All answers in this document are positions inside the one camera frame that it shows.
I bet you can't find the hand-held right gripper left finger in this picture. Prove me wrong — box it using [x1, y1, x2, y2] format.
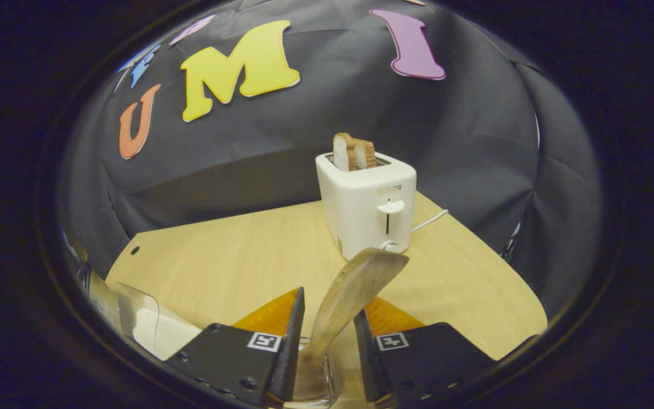
[165, 287, 307, 407]

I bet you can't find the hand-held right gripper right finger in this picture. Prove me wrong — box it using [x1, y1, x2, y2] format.
[353, 297, 498, 407]

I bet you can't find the metal wire chopstick holder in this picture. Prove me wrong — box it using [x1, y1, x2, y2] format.
[284, 336, 343, 409]

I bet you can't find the white toaster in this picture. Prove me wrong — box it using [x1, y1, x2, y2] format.
[315, 151, 417, 261]

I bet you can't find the clear plastic container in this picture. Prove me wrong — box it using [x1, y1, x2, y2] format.
[112, 282, 203, 361]

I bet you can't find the toast bread slice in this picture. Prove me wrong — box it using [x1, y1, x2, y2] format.
[333, 133, 357, 172]
[354, 139, 378, 169]

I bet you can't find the white toaster cable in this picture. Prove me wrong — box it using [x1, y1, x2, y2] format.
[411, 209, 450, 233]

